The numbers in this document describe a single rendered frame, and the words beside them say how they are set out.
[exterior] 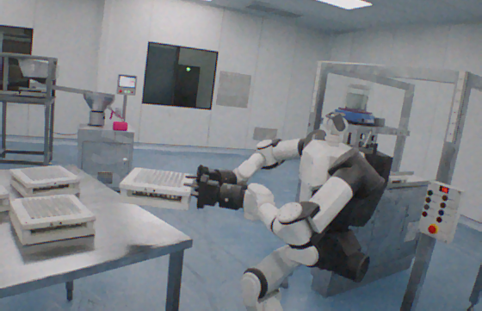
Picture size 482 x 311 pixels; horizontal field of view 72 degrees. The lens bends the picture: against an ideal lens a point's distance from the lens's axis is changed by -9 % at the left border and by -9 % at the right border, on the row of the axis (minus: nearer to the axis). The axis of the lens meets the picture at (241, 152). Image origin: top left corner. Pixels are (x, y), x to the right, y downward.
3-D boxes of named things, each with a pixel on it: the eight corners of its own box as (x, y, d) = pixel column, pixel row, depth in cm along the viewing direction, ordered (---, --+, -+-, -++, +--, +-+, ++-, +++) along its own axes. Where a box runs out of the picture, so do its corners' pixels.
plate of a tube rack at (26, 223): (21, 231, 104) (21, 225, 103) (8, 204, 121) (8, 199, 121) (95, 220, 121) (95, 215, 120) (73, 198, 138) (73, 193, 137)
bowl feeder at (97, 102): (80, 126, 392) (83, 92, 386) (81, 121, 425) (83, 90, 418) (123, 129, 412) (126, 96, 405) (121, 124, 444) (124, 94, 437)
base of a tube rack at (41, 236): (22, 245, 105) (21, 239, 104) (9, 217, 122) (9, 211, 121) (95, 234, 121) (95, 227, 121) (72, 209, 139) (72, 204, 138)
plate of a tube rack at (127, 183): (119, 189, 122) (119, 183, 122) (134, 171, 146) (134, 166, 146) (189, 197, 124) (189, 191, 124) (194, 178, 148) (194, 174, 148)
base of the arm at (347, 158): (350, 204, 122) (373, 183, 124) (367, 204, 109) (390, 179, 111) (322, 172, 123) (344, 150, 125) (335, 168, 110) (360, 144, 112)
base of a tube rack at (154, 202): (118, 202, 123) (118, 195, 122) (133, 183, 147) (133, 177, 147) (188, 211, 125) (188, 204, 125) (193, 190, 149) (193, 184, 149)
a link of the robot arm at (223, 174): (207, 168, 139) (232, 168, 146) (195, 161, 147) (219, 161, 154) (202, 199, 141) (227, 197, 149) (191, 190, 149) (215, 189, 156)
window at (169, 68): (141, 103, 672) (148, 40, 651) (141, 103, 673) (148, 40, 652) (211, 109, 726) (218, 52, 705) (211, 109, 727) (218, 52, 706)
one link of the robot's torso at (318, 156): (352, 212, 160) (367, 133, 154) (383, 244, 127) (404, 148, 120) (288, 206, 158) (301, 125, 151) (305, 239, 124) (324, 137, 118)
